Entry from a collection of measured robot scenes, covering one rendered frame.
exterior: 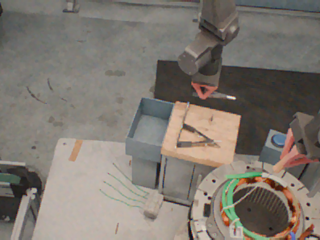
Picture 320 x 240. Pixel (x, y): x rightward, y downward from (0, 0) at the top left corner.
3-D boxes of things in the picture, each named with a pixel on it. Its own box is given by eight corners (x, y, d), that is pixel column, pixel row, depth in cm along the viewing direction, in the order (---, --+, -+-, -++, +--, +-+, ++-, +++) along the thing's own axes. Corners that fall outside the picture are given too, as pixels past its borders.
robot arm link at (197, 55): (242, 23, 97) (212, 3, 99) (212, 48, 91) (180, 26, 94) (228, 59, 107) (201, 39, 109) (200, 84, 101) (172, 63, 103)
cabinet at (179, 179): (156, 199, 142) (161, 154, 122) (170, 155, 154) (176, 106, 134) (214, 214, 140) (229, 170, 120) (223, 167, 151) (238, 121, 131)
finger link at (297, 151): (273, 172, 85) (305, 147, 79) (266, 143, 90) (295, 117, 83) (300, 179, 88) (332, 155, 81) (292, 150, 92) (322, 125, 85)
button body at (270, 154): (266, 196, 145) (288, 154, 125) (247, 189, 146) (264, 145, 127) (272, 180, 149) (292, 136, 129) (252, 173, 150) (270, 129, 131)
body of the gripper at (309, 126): (304, 160, 78) (332, 138, 73) (290, 117, 85) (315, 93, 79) (330, 167, 81) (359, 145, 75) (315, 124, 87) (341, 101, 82)
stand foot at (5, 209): (-29, 218, 217) (-30, 217, 216) (-9, 163, 239) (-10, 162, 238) (37, 225, 217) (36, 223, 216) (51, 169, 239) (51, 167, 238)
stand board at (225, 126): (160, 154, 122) (160, 149, 120) (175, 105, 134) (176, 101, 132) (230, 171, 120) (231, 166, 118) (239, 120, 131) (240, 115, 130)
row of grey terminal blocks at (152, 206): (155, 223, 137) (155, 217, 133) (140, 218, 137) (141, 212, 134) (164, 197, 143) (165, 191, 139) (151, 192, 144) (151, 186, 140)
